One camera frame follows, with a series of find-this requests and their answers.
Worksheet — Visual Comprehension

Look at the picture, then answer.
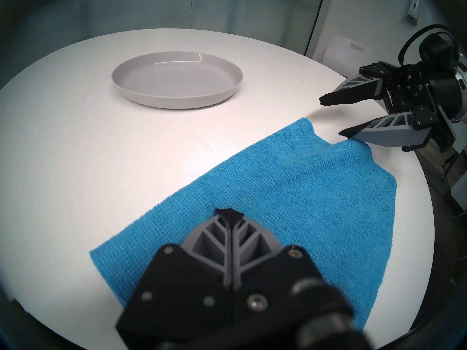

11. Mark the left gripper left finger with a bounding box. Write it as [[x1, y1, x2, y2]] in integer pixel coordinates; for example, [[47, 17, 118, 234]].
[[116, 208, 234, 350]]

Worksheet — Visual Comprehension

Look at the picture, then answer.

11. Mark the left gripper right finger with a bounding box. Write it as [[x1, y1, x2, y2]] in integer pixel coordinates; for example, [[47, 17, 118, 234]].
[[232, 209, 369, 350]]

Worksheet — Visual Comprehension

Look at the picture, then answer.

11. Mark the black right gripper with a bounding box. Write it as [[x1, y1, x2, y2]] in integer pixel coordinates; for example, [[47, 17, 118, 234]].
[[319, 61, 463, 152]]

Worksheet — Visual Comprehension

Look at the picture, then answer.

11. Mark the blue cloth napkin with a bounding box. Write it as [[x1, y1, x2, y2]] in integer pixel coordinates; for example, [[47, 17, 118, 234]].
[[89, 117, 398, 330]]

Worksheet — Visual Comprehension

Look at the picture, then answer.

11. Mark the grey round plate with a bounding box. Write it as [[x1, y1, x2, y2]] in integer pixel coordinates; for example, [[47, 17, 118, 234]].
[[111, 51, 244, 110]]

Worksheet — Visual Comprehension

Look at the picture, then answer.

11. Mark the white plastic chair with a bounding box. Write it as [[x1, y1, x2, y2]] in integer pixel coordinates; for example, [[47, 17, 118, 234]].
[[323, 35, 370, 77]]

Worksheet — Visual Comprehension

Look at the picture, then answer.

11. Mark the thin right camera cable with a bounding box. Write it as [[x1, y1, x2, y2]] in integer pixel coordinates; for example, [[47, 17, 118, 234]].
[[397, 24, 452, 66]]

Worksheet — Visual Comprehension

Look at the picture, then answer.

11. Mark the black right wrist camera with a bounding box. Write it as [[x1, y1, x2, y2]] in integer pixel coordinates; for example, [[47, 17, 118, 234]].
[[419, 32, 461, 68]]

